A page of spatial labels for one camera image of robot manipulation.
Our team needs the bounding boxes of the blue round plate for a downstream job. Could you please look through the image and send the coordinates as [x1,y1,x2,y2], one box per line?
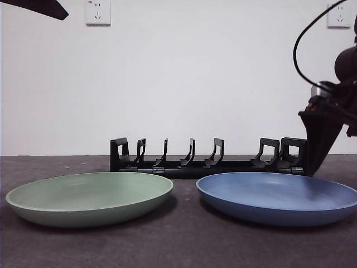
[196,171,357,227]

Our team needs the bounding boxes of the white wall socket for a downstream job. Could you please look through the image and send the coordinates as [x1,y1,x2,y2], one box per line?
[326,3,351,30]
[85,0,112,27]

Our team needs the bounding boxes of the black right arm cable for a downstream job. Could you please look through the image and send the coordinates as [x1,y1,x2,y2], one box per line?
[293,0,346,86]

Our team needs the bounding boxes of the black plastic plate rack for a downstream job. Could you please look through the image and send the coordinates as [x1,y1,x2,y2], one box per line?
[110,137,313,180]

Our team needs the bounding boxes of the pale green round plate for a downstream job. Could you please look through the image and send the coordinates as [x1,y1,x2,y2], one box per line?
[5,171,174,227]

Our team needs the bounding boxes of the pale grey right camera box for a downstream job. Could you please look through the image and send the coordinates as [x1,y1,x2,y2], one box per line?
[310,82,331,98]

